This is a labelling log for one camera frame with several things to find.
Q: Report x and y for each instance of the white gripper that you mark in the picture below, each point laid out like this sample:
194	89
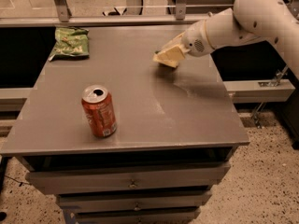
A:
194	40

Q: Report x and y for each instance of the green and yellow sponge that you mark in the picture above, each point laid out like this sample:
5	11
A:
169	58

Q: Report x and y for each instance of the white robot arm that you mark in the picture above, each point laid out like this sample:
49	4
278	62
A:
246	22

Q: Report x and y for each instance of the red coke can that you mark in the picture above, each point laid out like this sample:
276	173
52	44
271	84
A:
98	107

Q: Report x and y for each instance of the grey drawer cabinet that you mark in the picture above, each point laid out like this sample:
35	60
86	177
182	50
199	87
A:
164	116

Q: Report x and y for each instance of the green chip bag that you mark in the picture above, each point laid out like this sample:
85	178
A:
71	42

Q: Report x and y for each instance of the middle grey drawer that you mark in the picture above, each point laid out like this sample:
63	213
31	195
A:
135	201

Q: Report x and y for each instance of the grey drawer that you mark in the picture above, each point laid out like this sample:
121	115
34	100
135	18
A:
129	178
135	201
139	217

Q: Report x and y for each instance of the bottom grey drawer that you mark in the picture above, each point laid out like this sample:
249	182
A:
139	217

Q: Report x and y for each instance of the top grey drawer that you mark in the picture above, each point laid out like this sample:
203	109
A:
129	178

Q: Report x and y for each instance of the metal window rail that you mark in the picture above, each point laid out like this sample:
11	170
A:
102	21

